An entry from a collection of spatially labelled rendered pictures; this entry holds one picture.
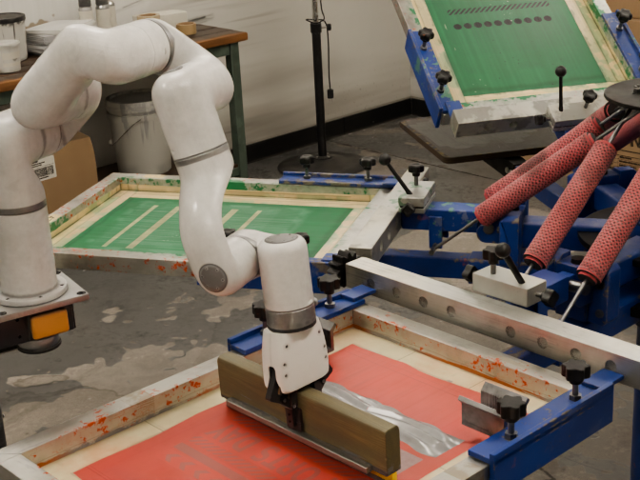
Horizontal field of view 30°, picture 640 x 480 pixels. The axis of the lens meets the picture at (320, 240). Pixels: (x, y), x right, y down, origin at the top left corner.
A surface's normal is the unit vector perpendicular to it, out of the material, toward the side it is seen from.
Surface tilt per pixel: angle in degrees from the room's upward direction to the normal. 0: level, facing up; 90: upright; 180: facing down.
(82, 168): 89
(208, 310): 0
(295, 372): 89
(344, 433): 91
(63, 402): 0
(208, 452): 0
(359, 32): 90
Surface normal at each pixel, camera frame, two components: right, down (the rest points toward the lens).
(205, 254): -0.34, 0.29
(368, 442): -0.72, 0.29
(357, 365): -0.05, -0.94
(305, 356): 0.67, 0.18
